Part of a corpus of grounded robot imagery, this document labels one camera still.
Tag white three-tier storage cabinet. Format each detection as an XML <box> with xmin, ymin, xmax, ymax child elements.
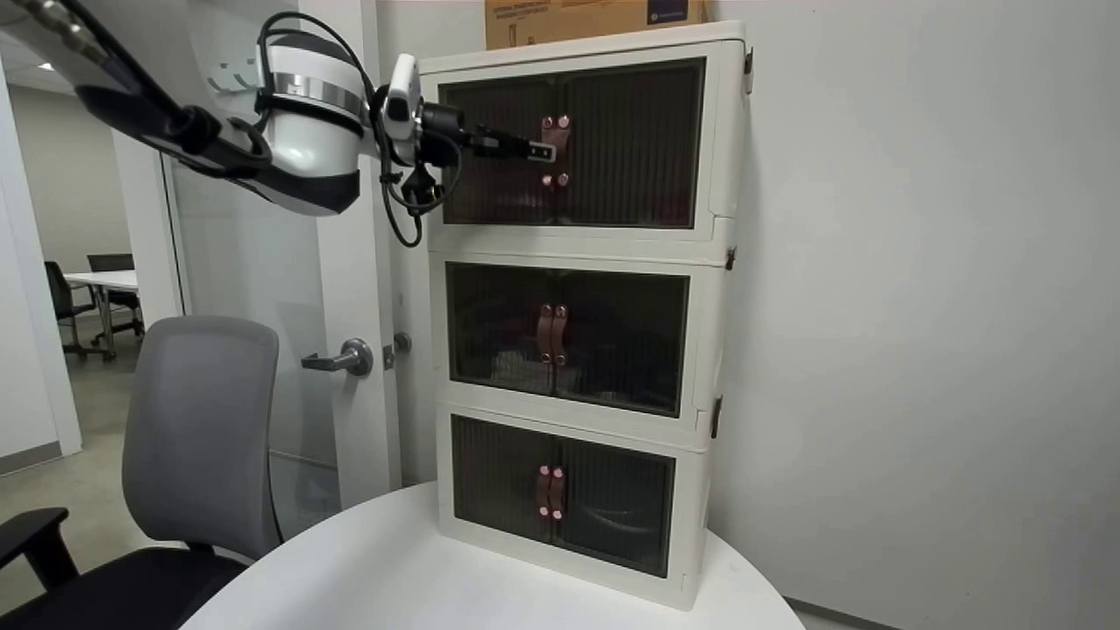
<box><xmin>423</xmin><ymin>21</ymin><xmax>752</xmax><ymax>607</ymax></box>

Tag cabinet door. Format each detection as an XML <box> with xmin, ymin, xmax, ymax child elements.
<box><xmin>556</xmin><ymin>60</ymin><xmax>708</xmax><ymax>228</ymax></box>
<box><xmin>440</xmin><ymin>78</ymin><xmax>556</xmax><ymax>222</ymax></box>

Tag background desk and chairs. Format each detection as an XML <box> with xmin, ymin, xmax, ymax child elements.
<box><xmin>46</xmin><ymin>252</ymin><xmax>142</xmax><ymax>359</ymax></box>

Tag grey office chair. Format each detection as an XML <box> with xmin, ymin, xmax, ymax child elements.
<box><xmin>0</xmin><ymin>315</ymin><xmax>282</xmax><ymax>630</ymax></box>

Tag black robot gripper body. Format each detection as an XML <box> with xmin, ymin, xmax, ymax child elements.
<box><xmin>415</xmin><ymin>105</ymin><xmax>472</xmax><ymax>166</ymax></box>

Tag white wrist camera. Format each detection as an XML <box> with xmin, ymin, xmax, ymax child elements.
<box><xmin>380</xmin><ymin>53</ymin><xmax>419</xmax><ymax>147</ymax></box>

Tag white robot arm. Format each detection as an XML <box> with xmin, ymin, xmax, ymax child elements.
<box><xmin>0</xmin><ymin>0</ymin><xmax>559</xmax><ymax>217</ymax></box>

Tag white door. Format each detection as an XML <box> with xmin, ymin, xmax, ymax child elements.
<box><xmin>291</xmin><ymin>0</ymin><xmax>405</xmax><ymax>509</ymax></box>

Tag cardboard box on cabinet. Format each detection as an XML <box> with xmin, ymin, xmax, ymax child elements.
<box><xmin>481</xmin><ymin>0</ymin><xmax>710</xmax><ymax>49</ymax></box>

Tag silver door lever handle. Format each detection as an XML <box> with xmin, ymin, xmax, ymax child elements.
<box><xmin>304</xmin><ymin>339</ymin><xmax>373</xmax><ymax>376</ymax></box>

